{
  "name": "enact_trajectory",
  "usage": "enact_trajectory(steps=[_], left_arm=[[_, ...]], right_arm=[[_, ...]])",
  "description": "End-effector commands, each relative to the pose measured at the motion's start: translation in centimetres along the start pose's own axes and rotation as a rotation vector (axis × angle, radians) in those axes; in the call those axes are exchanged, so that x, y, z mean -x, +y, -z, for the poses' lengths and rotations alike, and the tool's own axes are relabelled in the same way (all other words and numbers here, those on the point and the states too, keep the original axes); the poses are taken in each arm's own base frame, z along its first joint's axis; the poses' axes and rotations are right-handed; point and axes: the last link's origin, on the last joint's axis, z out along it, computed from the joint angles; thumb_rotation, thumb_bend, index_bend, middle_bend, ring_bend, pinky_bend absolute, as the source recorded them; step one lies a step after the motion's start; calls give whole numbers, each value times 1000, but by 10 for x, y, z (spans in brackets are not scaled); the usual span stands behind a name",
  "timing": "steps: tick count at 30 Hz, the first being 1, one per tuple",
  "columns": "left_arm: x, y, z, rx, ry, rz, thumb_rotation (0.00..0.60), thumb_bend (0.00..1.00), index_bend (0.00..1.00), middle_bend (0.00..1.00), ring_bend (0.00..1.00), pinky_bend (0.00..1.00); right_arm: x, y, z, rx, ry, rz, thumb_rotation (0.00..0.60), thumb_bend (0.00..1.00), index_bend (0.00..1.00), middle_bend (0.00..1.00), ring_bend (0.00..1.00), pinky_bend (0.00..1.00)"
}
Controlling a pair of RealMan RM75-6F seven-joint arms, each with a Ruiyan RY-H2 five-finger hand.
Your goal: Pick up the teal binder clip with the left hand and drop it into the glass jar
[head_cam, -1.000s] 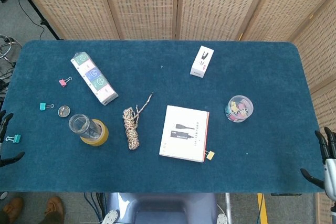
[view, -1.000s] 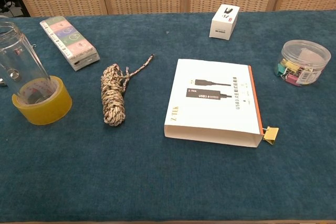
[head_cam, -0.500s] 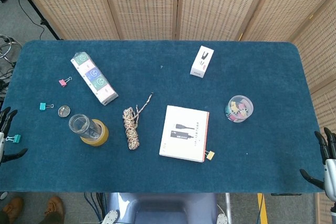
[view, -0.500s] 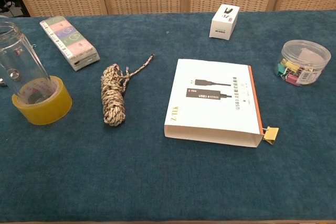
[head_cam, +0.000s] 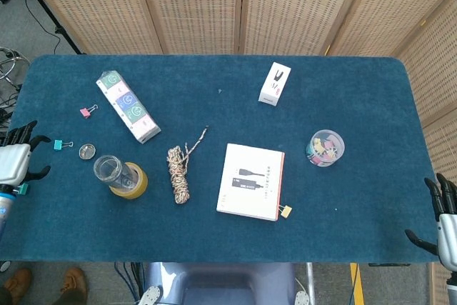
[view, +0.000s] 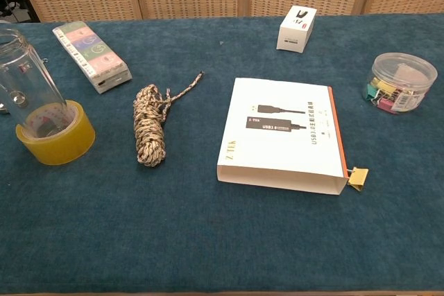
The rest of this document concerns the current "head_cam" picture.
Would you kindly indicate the small white product box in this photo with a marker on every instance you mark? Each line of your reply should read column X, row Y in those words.
column 274, row 83

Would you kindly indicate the blue felt table cover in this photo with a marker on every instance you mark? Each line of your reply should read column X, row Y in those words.
column 228, row 240

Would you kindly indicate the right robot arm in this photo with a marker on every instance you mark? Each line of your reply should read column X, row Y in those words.
column 453, row 289

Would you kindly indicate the clear glass jar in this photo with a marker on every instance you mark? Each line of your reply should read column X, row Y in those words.
column 107, row 169

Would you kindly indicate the yellow binder clip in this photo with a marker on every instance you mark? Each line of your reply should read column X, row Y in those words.
column 286, row 211

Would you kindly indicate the chrome chair base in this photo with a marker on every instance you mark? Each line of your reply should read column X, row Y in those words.
column 12, row 65

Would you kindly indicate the pink binder clip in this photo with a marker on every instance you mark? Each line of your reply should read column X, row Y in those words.
column 85, row 112

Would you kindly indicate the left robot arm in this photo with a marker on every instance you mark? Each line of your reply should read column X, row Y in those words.
column 5, row 205

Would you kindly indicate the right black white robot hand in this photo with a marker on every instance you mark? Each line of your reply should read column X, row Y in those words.
column 448, row 237

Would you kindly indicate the woven wicker folding screen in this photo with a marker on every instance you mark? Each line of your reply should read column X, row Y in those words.
column 200, row 5

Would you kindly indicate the yellow tape roll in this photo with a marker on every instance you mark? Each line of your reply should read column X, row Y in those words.
column 141, row 181

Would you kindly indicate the clear jar of binder clips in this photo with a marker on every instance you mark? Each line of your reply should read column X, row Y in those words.
column 325, row 148

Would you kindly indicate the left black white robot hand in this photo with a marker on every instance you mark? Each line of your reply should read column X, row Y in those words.
column 14, row 162

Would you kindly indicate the long colourful pastel box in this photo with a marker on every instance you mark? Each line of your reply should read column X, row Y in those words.
column 128, row 106

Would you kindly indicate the teal binder clip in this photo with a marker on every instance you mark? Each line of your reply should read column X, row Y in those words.
column 24, row 189
column 58, row 145

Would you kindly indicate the grey robot torso base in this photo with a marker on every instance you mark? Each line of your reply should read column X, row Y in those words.
column 228, row 285

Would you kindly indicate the brown leather shoe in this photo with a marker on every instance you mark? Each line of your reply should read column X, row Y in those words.
column 75, row 283
column 19, row 283

